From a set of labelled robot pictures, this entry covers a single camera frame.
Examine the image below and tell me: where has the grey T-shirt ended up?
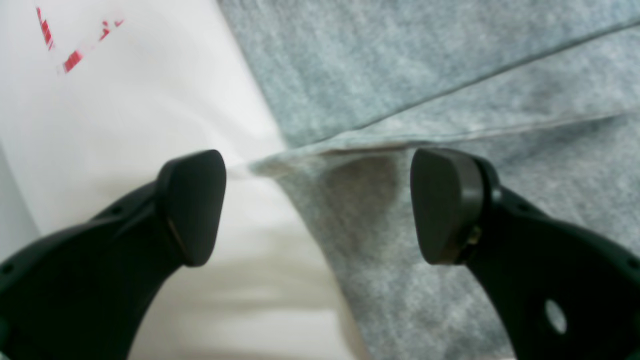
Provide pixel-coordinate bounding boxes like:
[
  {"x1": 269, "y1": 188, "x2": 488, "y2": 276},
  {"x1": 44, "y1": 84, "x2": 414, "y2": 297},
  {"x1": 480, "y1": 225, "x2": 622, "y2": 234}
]
[{"x1": 218, "y1": 0, "x2": 640, "y2": 360}]

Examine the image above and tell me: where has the image-right left gripper left finger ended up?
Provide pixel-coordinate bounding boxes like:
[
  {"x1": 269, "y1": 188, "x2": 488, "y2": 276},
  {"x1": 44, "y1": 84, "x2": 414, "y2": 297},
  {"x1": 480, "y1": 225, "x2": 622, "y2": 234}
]
[{"x1": 0, "y1": 149, "x2": 227, "y2": 360}]

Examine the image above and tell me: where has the image-right left gripper right finger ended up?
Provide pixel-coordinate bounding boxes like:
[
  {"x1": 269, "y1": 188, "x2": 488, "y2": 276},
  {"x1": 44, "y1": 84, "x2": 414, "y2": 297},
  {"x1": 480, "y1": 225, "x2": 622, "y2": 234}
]
[{"x1": 410, "y1": 148, "x2": 640, "y2": 360}]

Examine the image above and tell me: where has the red tape rectangle marking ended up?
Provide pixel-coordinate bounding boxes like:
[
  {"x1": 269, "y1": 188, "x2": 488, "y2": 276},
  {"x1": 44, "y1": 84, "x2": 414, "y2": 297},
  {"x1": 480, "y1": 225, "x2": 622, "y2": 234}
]
[{"x1": 33, "y1": 0, "x2": 125, "y2": 75}]

